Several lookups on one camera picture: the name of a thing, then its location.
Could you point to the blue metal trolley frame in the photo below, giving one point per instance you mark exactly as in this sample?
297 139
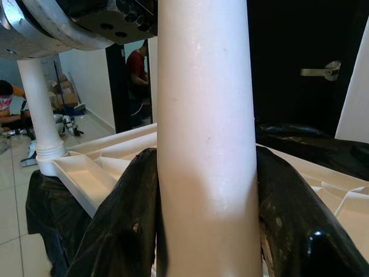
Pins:
59 86

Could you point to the white plastic table leg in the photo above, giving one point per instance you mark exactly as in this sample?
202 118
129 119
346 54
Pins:
37 109
204 115

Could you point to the white plastic table top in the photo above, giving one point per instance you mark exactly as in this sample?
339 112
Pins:
86 176

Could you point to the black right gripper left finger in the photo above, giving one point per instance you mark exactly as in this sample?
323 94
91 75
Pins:
121 225

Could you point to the white black robot part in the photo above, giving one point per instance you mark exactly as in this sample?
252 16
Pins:
67 122

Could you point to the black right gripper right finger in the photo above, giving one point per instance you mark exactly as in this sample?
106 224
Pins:
297 225

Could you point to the seated person patterned shirt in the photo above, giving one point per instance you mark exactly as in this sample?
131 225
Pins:
5 101

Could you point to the standing person red shirt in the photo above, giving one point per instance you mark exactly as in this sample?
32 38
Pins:
135 66

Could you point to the brown cardboard box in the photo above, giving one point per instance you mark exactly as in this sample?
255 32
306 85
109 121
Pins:
64 99
62 82

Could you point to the black door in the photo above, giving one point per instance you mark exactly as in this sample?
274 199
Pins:
288 43

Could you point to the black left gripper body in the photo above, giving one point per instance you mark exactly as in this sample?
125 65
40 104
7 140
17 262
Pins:
115 23

